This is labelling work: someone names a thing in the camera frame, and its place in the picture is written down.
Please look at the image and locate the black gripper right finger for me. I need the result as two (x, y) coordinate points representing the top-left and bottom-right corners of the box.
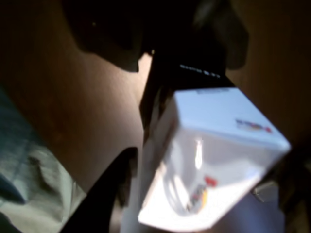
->
(273, 145), (311, 233)

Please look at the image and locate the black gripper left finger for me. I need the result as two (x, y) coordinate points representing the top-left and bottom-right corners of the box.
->
(62, 147), (139, 233)

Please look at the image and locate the white and black servo box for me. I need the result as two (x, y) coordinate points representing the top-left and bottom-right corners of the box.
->
(138, 50), (292, 224)

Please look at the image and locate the person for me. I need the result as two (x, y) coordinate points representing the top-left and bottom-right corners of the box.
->
(0, 84), (87, 233)

